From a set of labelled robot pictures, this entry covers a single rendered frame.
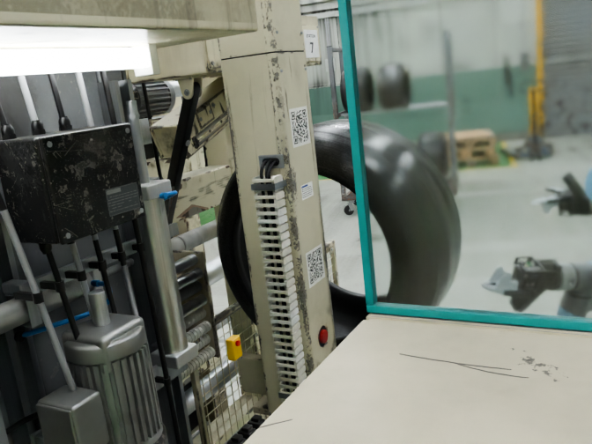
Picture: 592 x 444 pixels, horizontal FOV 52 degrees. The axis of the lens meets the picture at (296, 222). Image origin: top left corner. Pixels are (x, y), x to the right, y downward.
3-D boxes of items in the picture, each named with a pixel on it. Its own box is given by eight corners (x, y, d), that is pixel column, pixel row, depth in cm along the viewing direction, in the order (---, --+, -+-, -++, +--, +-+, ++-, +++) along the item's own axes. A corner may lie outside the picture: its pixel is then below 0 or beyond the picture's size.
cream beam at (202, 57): (209, 74, 138) (199, 5, 134) (126, 85, 150) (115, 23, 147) (324, 64, 189) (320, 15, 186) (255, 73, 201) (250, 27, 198)
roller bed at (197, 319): (173, 391, 149) (153, 275, 142) (129, 383, 156) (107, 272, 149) (220, 356, 165) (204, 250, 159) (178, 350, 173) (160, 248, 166)
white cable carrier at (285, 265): (301, 406, 125) (273, 177, 115) (280, 402, 128) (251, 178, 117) (311, 395, 129) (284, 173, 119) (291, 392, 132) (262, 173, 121)
